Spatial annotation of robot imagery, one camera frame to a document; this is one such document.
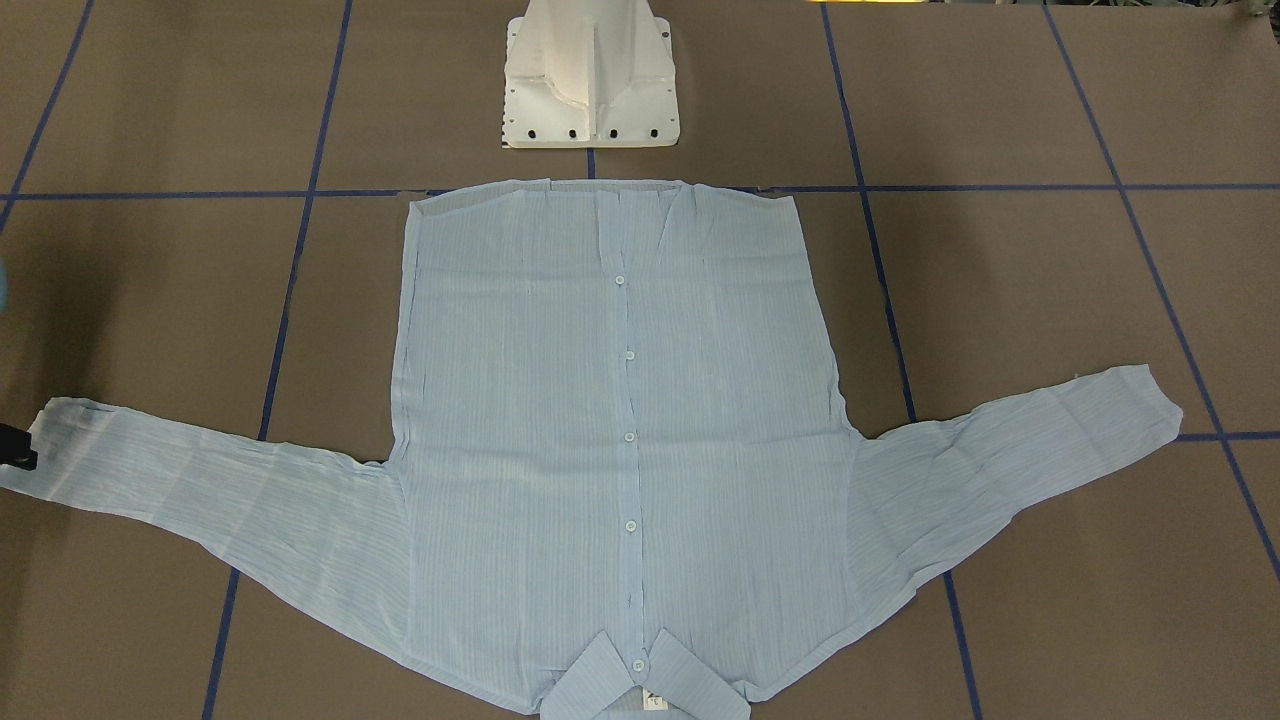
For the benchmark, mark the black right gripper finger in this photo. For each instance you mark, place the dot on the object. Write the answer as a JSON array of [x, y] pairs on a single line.
[[16, 449]]

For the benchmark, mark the light blue button-up shirt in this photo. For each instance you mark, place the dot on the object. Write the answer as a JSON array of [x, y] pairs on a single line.
[[622, 462]]

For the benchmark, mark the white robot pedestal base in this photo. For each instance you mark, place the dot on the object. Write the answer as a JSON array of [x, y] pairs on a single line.
[[589, 75]]

